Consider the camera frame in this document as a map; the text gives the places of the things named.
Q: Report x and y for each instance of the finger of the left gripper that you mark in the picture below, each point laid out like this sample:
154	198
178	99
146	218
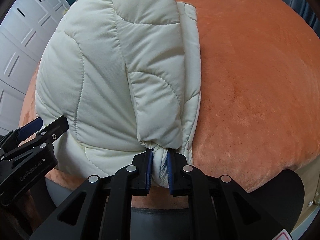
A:
53	128
29	129

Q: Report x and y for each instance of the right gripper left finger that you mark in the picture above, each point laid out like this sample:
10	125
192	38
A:
100	208

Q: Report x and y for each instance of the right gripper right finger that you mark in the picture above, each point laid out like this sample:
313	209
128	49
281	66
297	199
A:
219	208

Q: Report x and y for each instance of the cream quilted jacket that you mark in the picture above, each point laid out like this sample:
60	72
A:
126	74

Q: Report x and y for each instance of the white wardrobe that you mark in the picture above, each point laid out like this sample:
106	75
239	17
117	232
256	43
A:
25	32

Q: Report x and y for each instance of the orange plush bed blanket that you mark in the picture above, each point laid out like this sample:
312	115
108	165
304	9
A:
259	106

